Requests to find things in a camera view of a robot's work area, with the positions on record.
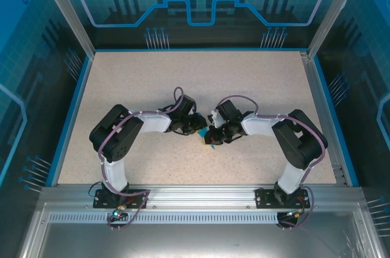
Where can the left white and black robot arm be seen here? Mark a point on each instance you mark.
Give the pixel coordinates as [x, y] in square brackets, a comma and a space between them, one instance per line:
[115, 139]

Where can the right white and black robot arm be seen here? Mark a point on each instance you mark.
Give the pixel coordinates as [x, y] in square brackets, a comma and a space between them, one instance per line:
[301, 142]

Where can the steel front tray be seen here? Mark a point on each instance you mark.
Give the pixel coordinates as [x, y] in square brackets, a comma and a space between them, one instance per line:
[195, 239]

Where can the brass connector with green light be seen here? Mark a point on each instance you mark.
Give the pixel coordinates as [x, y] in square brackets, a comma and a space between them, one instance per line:
[119, 211]
[295, 213]

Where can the aluminium mounting rail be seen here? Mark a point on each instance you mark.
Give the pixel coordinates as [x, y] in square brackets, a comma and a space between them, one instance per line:
[201, 195]

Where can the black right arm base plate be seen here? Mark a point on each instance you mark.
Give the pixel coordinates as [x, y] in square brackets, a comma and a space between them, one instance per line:
[265, 198]

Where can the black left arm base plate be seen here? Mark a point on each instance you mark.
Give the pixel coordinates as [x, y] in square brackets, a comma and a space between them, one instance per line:
[137, 198]

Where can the aluminium side rail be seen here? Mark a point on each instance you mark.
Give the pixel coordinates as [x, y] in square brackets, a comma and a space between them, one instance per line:
[320, 99]

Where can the aluminium frame post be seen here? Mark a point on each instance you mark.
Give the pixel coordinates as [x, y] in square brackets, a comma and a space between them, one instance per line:
[333, 11]
[67, 11]

